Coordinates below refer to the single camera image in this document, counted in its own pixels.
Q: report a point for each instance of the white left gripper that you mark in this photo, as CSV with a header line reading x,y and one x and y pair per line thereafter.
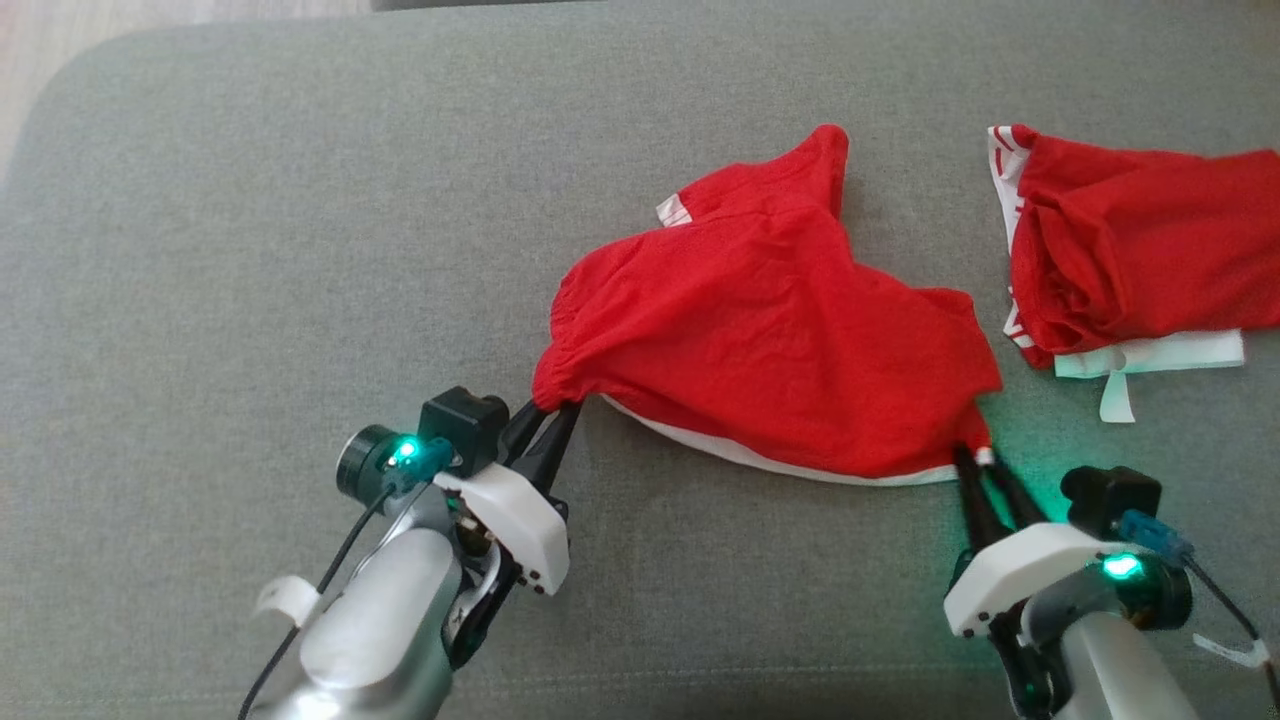
x,y
515,525

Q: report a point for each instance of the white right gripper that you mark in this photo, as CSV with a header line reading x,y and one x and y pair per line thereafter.
x,y
1030,575

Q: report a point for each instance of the red shorts white trim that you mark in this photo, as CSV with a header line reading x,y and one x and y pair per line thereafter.
x,y
770,330

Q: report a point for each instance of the red basketball jersey white trim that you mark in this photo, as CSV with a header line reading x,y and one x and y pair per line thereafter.
x,y
1140,250

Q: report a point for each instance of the wide grey sofa seat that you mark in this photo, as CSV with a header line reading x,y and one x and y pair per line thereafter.
x,y
250,250

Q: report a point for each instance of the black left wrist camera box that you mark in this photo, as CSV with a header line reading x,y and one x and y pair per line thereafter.
x,y
462,430

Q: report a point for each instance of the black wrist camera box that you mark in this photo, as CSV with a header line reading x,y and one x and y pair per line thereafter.
x,y
462,430
1110,500

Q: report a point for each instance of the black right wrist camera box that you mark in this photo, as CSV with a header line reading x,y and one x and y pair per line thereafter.
x,y
1110,500

